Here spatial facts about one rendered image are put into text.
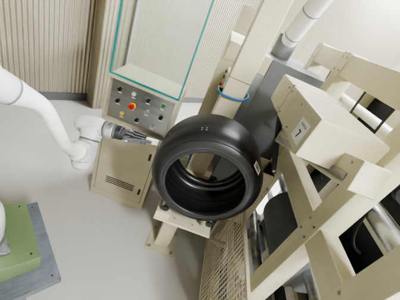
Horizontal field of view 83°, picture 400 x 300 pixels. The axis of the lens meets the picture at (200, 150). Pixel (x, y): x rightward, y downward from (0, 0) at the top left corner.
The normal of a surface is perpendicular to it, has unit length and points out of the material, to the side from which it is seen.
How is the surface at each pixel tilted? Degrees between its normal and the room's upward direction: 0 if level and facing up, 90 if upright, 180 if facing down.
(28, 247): 4
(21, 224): 4
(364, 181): 72
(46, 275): 0
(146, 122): 90
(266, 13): 90
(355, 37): 90
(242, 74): 90
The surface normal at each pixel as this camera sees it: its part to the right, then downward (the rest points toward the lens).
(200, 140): -0.16, -0.29
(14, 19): 0.59, 0.62
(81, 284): 0.36, -0.77
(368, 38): -0.72, 0.13
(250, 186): 0.06, 0.50
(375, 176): -0.01, 0.25
